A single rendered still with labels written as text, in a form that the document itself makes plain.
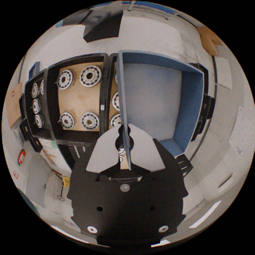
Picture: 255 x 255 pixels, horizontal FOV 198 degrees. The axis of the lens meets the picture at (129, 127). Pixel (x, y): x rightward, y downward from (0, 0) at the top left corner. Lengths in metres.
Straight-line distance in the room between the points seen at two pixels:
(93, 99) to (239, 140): 3.16
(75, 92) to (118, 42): 0.40
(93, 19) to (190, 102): 0.49
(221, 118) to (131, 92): 3.00
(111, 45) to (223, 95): 2.95
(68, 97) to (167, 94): 0.43
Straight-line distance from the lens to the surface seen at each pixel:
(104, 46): 0.59
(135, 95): 0.16
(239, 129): 2.94
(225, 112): 3.01
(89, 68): 0.39
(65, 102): 0.49
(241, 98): 2.96
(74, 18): 0.45
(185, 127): 0.22
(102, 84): 0.30
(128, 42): 0.61
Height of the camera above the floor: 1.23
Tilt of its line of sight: 57 degrees down
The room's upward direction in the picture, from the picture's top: 163 degrees clockwise
